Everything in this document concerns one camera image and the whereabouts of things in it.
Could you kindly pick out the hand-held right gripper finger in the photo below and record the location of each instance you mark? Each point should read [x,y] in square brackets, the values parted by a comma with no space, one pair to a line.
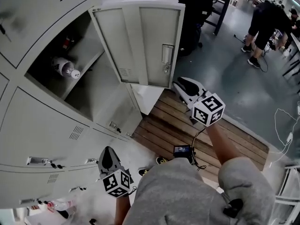
[187,89]
[189,82]

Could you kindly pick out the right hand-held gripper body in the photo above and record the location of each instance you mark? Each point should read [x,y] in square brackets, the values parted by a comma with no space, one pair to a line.
[208,111]

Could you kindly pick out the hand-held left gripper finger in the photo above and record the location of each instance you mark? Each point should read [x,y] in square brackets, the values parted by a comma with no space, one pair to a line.
[106,160]
[112,160]

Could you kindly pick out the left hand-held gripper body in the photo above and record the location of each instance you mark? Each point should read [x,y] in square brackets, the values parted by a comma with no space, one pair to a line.
[117,184]

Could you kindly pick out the grey metal locker door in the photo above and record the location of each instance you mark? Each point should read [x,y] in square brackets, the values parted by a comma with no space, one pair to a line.
[129,124]
[93,146]
[131,43]

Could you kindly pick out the grey metal locker cabinet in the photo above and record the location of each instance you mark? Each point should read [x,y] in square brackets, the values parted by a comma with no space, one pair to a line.
[35,116]

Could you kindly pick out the person's right forearm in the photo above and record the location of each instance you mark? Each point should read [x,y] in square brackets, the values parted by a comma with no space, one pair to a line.
[220,144]

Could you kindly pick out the person's left forearm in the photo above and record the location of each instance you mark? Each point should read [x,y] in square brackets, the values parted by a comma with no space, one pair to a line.
[122,210]

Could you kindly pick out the person's left shoe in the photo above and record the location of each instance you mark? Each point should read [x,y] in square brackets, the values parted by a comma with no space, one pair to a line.
[143,172]

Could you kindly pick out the person's shoe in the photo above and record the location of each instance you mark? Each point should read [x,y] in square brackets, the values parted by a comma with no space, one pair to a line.
[162,160]
[143,172]

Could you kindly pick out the wooden plank platform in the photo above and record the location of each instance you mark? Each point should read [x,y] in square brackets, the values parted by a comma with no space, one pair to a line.
[168,125]

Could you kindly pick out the person's right shoe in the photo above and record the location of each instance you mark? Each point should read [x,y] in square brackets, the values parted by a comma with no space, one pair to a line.
[162,160]

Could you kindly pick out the clear plastic bag red print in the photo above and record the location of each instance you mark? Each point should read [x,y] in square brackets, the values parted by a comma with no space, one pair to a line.
[61,205]

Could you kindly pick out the grey sweatshirt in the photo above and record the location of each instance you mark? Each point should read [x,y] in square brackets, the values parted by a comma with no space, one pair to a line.
[187,196]

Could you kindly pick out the black clip-on device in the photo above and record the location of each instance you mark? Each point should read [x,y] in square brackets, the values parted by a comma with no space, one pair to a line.
[233,208]

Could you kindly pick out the clear plastic bottle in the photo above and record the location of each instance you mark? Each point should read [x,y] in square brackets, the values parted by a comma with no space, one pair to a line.
[66,68]

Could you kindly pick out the white metal rack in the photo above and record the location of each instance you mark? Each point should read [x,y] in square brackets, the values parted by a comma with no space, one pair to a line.
[290,196]

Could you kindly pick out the small red package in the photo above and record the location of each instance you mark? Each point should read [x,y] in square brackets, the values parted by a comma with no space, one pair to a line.
[68,42]

